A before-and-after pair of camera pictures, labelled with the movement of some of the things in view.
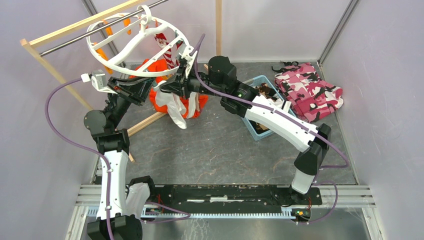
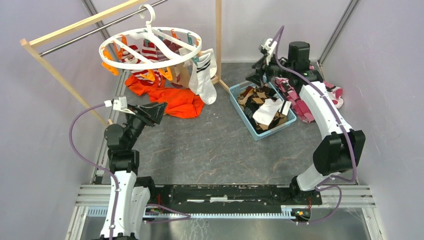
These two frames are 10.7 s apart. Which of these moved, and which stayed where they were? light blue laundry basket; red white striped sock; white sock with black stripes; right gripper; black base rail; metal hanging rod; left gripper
Moved: red white striped sock; right gripper; left gripper; white sock with black stripes
Stayed: light blue laundry basket; black base rail; metal hanging rod
